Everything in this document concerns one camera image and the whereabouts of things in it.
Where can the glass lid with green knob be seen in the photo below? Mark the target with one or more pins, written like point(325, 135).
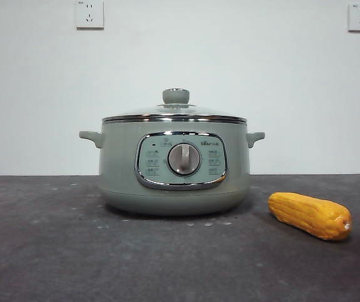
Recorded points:
point(175, 96)

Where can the yellow corn cob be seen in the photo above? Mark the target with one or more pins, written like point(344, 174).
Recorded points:
point(309, 215)

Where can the pale green electric pot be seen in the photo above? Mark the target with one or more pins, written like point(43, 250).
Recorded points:
point(120, 163)

